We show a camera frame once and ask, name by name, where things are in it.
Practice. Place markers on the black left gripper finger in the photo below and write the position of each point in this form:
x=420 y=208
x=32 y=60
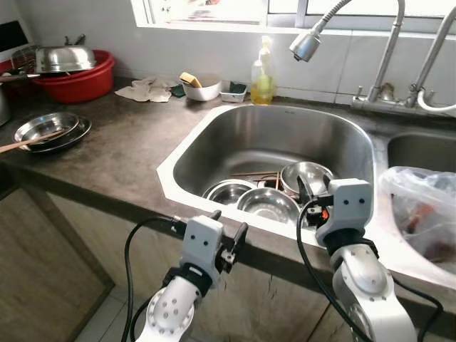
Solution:
x=240 y=234
x=214 y=214

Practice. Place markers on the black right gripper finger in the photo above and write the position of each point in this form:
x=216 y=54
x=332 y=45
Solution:
x=305 y=191

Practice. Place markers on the stainless steel bowl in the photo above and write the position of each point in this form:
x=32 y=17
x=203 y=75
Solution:
x=226 y=192
x=267 y=205
x=317 y=174

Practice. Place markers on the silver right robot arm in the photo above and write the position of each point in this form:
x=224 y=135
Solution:
x=370 y=285

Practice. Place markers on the black kitchen appliance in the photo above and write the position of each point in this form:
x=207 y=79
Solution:
x=13 y=37

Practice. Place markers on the wooden chopsticks pair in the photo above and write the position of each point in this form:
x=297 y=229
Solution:
x=28 y=142
x=260 y=176

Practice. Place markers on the large stainless steel sink basin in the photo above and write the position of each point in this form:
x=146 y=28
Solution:
x=263 y=139

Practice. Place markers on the clear plastic bag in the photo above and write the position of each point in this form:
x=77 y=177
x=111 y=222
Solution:
x=420 y=185

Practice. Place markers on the yellow dish soap bottle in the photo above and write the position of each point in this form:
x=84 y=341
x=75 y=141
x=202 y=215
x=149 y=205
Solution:
x=262 y=85

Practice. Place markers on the small white square dish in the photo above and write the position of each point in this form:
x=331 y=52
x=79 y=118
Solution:
x=231 y=97

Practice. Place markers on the small stainless steel sink basin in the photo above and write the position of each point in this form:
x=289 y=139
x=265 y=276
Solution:
x=420 y=149

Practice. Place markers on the green scrubber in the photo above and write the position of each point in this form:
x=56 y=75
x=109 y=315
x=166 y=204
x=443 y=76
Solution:
x=236 y=88

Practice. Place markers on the white ceramic bowl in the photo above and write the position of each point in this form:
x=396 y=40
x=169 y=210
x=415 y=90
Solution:
x=206 y=91

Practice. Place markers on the dark green scouring pad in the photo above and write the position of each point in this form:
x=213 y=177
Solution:
x=177 y=90

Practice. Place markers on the yellow sponge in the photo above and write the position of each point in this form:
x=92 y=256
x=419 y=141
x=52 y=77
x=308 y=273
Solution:
x=189 y=78

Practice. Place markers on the beige dish cloth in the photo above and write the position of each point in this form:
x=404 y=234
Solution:
x=142 y=91

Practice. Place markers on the stainless steel plate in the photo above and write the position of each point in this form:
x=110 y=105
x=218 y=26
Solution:
x=80 y=137
x=46 y=125

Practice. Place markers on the steel gooseneck spray faucet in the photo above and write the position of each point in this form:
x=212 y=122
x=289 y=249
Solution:
x=395 y=43

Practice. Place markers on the plain steel faucet pipe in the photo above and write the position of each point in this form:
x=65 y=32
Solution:
x=431 y=57

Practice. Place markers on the red plastic basin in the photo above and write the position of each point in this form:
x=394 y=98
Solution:
x=78 y=87

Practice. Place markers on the upturned stainless steel basin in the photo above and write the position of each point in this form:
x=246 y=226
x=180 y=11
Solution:
x=64 y=60

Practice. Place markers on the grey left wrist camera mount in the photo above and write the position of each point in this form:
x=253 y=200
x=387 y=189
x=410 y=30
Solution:
x=199 y=242

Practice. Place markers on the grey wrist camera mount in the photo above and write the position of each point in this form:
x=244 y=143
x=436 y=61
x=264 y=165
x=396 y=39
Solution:
x=199 y=242
x=349 y=203

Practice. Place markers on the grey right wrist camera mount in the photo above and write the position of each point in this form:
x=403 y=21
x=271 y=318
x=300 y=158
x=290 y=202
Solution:
x=349 y=203

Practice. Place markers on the white window frame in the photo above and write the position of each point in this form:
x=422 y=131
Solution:
x=214 y=26

